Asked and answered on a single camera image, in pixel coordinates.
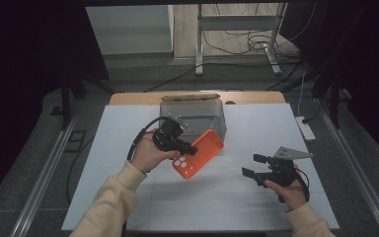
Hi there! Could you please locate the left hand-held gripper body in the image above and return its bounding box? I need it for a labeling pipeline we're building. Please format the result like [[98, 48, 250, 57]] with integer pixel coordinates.
[[151, 115, 190, 153]]

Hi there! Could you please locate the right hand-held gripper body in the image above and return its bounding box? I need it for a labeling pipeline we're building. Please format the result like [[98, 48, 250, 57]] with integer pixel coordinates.
[[264, 146, 314, 203]]

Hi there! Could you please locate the orange phone case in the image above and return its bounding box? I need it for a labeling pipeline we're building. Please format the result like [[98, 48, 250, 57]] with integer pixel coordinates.
[[172, 128, 225, 181]]

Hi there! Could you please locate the clear grey storage box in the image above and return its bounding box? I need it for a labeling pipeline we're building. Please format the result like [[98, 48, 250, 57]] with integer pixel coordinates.
[[157, 97, 228, 146]]

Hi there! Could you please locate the person's right hand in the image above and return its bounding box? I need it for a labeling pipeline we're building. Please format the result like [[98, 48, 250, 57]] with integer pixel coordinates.
[[265, 163, 311, 212]]

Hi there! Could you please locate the person's left hand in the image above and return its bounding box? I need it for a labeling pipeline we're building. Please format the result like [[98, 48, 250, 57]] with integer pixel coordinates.
[[129, 127, 182, 175]]

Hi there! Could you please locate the white table mat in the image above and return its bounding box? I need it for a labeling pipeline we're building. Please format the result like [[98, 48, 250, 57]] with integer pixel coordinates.
[[61, 103, 341, 232]]

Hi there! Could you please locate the storage box lid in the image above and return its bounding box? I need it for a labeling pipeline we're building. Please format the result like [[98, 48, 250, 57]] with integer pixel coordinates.
[[161, 93, 221, 102]]

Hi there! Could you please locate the white power strip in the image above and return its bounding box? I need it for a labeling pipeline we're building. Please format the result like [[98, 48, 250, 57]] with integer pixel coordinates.
[[294, 116, 317, 142]]

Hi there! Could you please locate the black metal stand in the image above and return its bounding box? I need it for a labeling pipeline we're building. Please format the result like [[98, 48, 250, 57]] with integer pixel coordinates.
[[49, 73, 116, 130], [310, 73, 353, 130]]

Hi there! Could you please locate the white panel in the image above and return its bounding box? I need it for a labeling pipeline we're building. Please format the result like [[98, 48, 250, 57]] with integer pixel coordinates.
[[85, 4, 175, 56]]

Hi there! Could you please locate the dark curtain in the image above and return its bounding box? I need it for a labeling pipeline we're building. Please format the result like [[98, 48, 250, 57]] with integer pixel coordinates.
[[279, 0, 379, 172], [0, 0, 111, 211]]

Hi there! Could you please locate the right hand-held gripper black cable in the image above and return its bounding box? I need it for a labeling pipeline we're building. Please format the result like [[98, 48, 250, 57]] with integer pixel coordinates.
[[291, 166, 311, 202]]

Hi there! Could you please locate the long black floor cable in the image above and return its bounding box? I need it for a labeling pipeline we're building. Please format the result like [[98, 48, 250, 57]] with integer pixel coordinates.
[[142, 61, 302, 94]]

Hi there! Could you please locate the black plug cable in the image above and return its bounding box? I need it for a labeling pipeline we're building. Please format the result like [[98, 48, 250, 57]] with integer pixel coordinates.
[[301, 95, 325, 125]]

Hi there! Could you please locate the white power cable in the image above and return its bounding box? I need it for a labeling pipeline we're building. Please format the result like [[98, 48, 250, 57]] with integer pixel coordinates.
[[297, 71, 308, 119]]

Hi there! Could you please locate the aluminium rail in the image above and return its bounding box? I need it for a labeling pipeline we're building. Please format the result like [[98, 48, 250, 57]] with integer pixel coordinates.
[[17, 117, 77, 237], [316, 98, 379, 237]]

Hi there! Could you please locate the black rectangular floor bracket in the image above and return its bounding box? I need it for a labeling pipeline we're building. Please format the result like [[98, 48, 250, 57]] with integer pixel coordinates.
[[63, 129, 88, 154]]

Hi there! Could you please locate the thin black floor cable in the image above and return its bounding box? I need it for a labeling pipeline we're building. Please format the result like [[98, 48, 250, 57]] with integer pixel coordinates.
[[65, 137, 95, 205]]

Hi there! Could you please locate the tangle of black cables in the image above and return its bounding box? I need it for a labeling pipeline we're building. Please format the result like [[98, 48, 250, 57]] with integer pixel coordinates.
[[201, 3, 318, 64]]

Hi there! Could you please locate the grey metal stand frame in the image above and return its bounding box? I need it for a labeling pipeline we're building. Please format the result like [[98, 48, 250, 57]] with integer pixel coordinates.
[[194, 2, 288, 77]]

